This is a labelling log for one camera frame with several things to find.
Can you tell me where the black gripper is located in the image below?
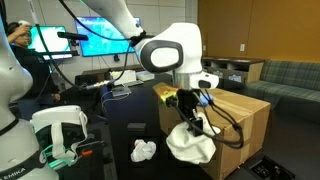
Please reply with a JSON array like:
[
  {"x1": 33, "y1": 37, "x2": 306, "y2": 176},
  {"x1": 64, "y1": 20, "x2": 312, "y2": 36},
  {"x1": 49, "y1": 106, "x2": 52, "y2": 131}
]
[{"x1": 177, "y1": 89, "x2": 203, "y2": 136}]

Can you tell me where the blue sponge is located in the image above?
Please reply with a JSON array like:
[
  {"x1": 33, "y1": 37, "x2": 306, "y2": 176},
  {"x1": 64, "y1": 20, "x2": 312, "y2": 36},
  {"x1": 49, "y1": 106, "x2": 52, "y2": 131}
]
[{"x1": 197, "y1": 94, "x2": 213, "y2": 107}]

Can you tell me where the large white towel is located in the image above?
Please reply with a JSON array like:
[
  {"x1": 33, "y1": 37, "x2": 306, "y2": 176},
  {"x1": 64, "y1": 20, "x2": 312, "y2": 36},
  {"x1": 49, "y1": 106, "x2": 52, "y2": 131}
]
[{"x1": 166, "y1": 122, "x2": 216, "y2": 164}]

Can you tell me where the small white cloth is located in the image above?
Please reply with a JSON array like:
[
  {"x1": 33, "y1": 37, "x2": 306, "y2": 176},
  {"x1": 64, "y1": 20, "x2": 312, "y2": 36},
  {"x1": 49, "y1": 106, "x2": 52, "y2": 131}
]
[{"x1": 130, "y1": 139, "x2": 156, "y2": 162}]

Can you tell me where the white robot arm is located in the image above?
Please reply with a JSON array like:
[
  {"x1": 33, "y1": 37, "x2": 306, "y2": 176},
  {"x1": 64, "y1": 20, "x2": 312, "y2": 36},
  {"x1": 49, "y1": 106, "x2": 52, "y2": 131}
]
[{"x1": 0, "y1": 0, "x2": 218, "y2": 180}]

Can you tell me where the large cardboard box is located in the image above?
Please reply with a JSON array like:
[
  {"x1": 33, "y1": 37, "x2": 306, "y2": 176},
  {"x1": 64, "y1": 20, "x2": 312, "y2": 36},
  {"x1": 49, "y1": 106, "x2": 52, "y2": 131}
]
[{"x1": 158, "y1": 88, "x2": 270, "y2": 180}]

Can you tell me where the white box on desk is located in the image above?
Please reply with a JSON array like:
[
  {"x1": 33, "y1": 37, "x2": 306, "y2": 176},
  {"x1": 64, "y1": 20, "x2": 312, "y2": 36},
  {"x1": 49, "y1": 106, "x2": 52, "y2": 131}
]
[{"x1": 110, "y1": 70, "x2": 136, "y2": 85}]

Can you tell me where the wooden low cabinet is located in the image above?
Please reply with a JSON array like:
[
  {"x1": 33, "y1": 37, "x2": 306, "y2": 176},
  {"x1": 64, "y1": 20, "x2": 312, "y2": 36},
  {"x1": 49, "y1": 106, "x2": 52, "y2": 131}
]
[{"x1": 202, "y1": 57, "x2": 264, "y2": 83}]

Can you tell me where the green plaid sofa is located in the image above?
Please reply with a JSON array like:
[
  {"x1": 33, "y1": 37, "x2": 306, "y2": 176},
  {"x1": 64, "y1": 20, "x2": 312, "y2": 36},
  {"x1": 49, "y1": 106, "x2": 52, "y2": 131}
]
[{"x1": 245, "y1": 60, "x2": 320, "y2": 107}]

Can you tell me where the white VR headset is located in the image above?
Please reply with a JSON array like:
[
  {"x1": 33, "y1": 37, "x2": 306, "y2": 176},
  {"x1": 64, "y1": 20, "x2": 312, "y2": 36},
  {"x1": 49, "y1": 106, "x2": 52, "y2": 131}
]
[{"x1": 31, "y1": 105, "x2": 88, "y2": 166}]

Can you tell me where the person in black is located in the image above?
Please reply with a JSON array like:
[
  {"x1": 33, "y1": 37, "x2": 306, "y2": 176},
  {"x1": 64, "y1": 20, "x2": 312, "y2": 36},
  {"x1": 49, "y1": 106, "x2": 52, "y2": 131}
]
[{"x1": 7, "y1": 22, "x2": 61, "y2": 120}]

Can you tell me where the right wall monitor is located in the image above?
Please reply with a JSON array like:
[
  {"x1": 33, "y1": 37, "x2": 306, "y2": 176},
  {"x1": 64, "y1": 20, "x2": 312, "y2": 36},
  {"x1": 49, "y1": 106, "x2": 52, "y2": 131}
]
[{"x1": 75, "y1": 17, "x2": 134, "y2": 57}]

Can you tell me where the wall monitor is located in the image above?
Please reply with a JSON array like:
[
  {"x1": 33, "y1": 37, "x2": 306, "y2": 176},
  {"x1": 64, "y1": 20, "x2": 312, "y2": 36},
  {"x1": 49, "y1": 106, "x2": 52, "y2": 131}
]
[
  {"x1": 28, "y1": 26, "x2": 70, "y2": 52},
  {"x1": 75, "y1": 17, "x2": 134, "y2": 57}
]

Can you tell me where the black camera on stand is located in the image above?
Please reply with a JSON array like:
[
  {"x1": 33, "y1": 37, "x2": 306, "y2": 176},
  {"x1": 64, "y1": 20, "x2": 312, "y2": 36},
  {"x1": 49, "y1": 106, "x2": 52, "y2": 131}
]
[{"x1": 57, "y1": 32, "x2": 88, "y2": 41}]

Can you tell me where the left wall monitor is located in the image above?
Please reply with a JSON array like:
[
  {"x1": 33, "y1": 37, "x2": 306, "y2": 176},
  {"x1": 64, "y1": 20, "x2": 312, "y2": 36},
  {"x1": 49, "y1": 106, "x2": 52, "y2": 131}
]
[{"x1": 28, "y1": 26, "x2": 70, "y2": 52}]

